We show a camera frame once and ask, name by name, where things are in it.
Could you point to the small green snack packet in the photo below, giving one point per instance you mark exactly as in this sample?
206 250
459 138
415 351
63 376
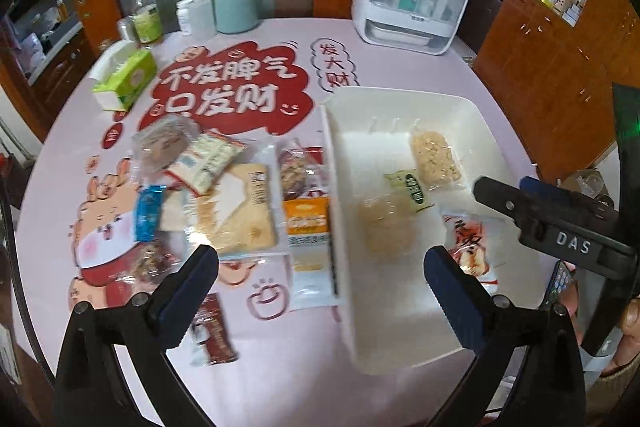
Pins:
415 192

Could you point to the orange and clear snack packet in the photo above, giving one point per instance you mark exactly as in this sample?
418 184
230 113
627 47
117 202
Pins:
307 227

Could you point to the beige wafer biscuit packet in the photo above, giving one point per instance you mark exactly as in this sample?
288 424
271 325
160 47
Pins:
172 213

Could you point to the small glass jar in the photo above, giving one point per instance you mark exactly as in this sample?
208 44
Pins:
125 30

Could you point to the black smartphone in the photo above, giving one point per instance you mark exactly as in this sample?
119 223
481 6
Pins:
562 279

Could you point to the round pale pastry packet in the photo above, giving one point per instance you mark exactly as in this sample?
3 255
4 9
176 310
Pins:
387 224

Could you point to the pink printed tablecloth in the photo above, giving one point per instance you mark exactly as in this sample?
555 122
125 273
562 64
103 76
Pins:
400 72

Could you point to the brown coffee sachet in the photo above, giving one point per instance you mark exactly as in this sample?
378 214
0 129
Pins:
216 332

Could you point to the white squeeze wash bottle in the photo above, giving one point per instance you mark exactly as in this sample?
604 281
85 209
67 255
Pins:
202 19

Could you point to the clear grey nut bar packet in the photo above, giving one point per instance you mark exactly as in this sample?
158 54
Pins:
157 147

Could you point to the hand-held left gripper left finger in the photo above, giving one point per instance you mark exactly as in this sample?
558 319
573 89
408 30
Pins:
187 292

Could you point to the dark nut cluster packet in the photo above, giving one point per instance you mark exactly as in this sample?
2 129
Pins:
295 172

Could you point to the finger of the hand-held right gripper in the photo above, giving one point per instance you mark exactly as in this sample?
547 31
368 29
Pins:
539 187
500 199

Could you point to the blue foil snack packet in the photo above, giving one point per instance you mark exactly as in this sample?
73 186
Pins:
149 213

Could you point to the person's right hand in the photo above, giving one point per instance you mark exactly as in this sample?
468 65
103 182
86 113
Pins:
629 322

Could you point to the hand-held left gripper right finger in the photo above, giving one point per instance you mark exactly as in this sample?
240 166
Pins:
450 292

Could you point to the green tissue box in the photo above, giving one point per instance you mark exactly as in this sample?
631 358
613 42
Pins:
127 79

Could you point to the puffed rice cracker packet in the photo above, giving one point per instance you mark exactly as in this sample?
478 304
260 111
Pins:
435 157

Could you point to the white printed snack packet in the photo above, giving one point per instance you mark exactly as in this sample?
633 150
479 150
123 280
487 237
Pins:
207 162

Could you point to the clear bottle green label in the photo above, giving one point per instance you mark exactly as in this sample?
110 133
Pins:
146 24

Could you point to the mint green canister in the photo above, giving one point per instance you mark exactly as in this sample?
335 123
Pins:
237 9

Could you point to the small white pill bottle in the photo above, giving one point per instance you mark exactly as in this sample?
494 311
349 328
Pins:
184 18

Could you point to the white plastic tray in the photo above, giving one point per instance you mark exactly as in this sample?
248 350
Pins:
390 302

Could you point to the person's right forearm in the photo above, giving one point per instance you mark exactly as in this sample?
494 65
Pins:
620 387

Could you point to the clear brown nut packet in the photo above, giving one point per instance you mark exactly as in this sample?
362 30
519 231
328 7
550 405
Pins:
150 262

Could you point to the red and white snack packet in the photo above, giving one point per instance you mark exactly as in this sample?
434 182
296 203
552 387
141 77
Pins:
467 244

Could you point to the large beige cracker packet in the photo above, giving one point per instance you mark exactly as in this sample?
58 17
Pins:
240 219

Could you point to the wooden cabinet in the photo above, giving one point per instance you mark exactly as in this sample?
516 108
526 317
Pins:
550 97

